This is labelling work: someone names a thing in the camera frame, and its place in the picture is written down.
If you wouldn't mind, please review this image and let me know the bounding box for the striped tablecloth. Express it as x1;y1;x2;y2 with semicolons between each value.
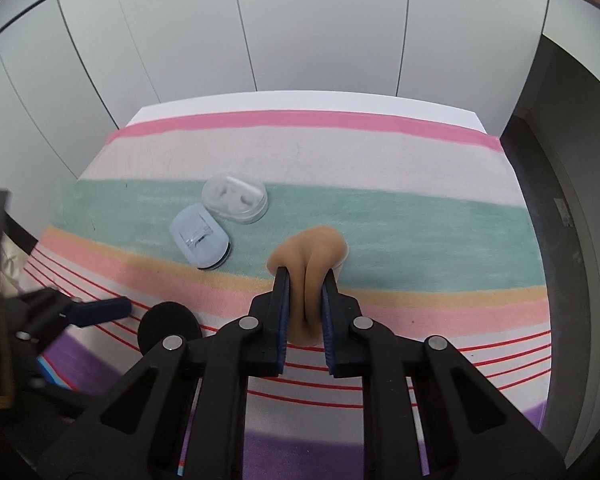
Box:
22;110;553;480

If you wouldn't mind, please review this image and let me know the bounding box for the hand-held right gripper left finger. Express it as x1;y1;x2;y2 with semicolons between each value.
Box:
62;266;293;480

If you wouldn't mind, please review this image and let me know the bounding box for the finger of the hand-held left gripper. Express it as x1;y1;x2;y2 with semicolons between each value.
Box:
25;375;103;418
2;287;132;346

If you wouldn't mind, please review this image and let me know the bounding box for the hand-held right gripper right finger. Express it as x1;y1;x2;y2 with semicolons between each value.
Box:
321;271;567;480

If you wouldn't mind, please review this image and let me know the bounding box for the white wall socket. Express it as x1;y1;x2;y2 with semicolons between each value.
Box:
554;197;571;233

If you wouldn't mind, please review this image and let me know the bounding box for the cream padded chair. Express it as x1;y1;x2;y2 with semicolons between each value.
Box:
0;230;38;306

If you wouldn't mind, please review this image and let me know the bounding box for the clear round case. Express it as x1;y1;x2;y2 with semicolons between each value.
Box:
201;173;269;224

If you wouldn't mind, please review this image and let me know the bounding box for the black round case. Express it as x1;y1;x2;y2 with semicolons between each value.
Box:
138;302;203;356

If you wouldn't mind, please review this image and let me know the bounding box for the white table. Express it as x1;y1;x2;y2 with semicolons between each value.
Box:
125;90;491;136

